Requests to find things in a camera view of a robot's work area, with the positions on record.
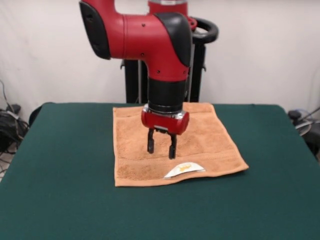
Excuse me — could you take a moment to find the dark green table cloth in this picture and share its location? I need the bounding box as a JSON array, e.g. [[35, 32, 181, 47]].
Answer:
[[0, 102, 320, 240]]

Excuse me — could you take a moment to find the black tangled cable bundle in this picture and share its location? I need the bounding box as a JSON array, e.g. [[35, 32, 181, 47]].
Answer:
[[0, 79, 30, 155]]

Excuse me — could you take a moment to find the black floor equipment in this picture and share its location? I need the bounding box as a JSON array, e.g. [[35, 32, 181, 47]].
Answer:
[[303, 129, 320, 161]]

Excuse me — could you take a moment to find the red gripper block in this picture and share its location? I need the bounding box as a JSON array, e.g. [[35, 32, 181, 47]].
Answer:
[[140, 108, 190, 160]]

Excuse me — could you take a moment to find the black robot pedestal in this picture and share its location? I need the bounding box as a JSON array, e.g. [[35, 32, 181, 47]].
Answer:
[[119, 15, 220, 104]]

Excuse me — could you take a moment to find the orange terry towel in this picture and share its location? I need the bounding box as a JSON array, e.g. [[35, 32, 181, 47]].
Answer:
[[112, 101, 250, 187]]

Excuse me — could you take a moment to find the grey round pedestal foot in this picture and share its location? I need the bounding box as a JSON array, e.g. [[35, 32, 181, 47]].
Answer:
[[294, 119, 313, 137]]

